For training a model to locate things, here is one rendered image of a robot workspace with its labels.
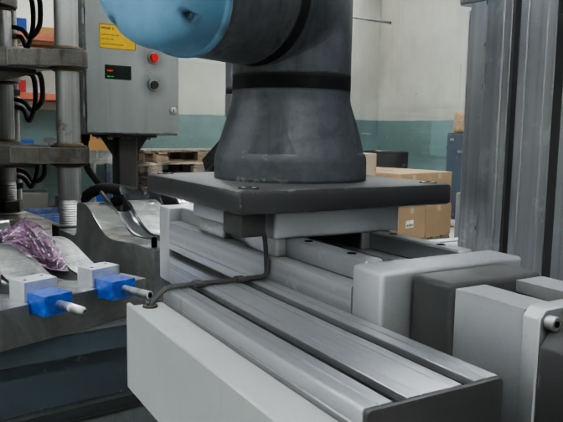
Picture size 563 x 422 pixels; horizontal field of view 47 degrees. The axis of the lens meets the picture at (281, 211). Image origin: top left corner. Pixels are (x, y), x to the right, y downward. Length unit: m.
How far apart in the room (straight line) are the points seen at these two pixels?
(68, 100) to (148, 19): 1.30
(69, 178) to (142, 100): 0.37
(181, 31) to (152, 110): 1.53
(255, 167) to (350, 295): 0.17
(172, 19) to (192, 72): 8.15
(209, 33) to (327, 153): 0.16
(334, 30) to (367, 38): 9.74
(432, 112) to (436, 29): 1.16
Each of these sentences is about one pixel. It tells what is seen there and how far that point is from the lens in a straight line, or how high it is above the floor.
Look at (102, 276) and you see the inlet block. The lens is 0.99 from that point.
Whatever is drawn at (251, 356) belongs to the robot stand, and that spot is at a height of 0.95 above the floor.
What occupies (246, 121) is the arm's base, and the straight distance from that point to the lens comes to 0.60.
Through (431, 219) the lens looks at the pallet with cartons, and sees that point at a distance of 6.14.
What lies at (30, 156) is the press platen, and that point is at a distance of 1.80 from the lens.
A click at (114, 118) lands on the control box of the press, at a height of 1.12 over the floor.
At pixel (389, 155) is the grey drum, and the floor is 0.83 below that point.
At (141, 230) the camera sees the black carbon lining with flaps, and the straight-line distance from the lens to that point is 1.31.
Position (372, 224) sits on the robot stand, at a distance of 0.60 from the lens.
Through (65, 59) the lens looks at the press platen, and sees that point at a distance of 1.77.
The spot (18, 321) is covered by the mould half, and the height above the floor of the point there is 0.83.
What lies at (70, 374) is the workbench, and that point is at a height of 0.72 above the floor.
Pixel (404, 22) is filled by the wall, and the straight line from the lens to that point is 10.19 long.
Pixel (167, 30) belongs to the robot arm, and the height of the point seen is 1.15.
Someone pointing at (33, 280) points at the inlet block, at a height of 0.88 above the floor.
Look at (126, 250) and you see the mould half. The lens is 1.18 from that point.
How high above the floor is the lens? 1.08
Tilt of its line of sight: 7 degrees down
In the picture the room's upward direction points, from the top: 1 degrees clockwise
